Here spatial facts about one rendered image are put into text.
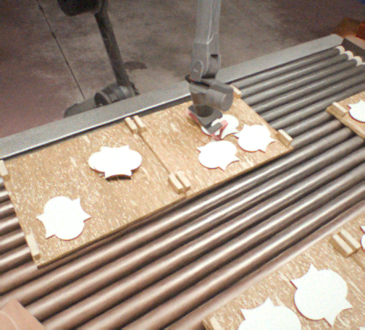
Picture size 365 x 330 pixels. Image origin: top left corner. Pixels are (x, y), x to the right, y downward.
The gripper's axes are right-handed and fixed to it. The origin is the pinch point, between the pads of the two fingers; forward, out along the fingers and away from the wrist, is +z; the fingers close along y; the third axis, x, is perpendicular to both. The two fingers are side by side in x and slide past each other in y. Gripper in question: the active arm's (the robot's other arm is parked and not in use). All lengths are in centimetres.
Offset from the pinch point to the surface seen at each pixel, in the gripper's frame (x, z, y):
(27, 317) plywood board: 60, -27, -33
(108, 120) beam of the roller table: 24.7, -6.4, 22.7
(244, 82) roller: -28.7, 11.3, 18.4
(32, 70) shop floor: 39, 71, 208
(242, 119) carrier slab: -12.9, 5.6, -0.1
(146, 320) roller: 45, -9, -40
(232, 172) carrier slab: 4.5, 1.2, -17.4
